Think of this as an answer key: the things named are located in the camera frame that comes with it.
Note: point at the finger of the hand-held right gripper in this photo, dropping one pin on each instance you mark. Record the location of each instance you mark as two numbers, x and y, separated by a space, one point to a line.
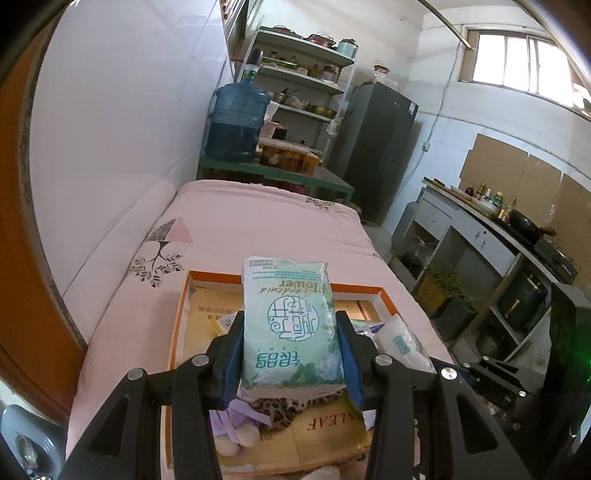
501 377

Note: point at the plush doll with purple bow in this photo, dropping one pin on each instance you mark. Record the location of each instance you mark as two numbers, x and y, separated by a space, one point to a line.
240 434

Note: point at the window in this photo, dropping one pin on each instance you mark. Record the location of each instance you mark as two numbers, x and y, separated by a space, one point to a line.
508 60

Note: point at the brown wooden headboard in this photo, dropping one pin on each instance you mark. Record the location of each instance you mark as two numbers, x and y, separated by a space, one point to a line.
27 277

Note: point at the green floral tissue packet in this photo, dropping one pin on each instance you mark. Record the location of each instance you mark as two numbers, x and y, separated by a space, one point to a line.
286 332

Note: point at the dark refrigerator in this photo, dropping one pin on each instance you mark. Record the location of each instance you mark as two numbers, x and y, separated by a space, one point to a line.
374 147

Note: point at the row of condiment bottles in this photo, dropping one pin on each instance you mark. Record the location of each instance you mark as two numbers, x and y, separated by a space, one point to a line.
489 198

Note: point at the cardboard box with orange rim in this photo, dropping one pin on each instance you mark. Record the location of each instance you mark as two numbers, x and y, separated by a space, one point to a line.
203 304

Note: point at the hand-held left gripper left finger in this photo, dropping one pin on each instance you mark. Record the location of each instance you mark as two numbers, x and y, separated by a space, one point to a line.
233 367

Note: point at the pink bed sheet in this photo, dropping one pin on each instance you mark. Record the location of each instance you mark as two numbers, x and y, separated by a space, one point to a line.
254 230

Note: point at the grey metal shelf rack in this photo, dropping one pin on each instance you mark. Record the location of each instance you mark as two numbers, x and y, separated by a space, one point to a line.
302 84

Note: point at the black gas stove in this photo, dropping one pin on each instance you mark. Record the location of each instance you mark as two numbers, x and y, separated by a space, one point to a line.
558 266

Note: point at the blue water jug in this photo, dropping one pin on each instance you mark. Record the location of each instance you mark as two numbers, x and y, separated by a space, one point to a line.
235 124

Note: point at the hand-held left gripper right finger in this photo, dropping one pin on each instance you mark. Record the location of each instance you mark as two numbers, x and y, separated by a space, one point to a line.
352 371

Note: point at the black wok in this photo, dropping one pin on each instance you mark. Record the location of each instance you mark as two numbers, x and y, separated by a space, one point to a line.
524 222

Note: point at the crate of green plants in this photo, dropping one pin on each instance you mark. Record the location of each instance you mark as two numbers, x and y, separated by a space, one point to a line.
445 300

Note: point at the yellow cartoon tissue packet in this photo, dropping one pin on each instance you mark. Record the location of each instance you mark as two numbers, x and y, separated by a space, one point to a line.
221 325

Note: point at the leopard print scrunchie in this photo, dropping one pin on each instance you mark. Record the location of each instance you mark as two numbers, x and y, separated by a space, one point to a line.
281 411

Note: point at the cardboard sheet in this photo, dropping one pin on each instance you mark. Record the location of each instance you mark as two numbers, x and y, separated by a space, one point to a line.
498 161

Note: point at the grey kitchen counter cabinet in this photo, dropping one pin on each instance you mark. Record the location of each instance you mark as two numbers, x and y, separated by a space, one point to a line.
466 230

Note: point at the green table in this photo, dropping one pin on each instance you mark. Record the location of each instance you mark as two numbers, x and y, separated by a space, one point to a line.
323 178

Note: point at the clear food containers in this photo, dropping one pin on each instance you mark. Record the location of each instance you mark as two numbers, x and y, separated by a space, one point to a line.
286 157

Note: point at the blue and white tissue packet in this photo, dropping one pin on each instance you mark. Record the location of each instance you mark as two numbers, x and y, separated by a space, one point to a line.
401 342

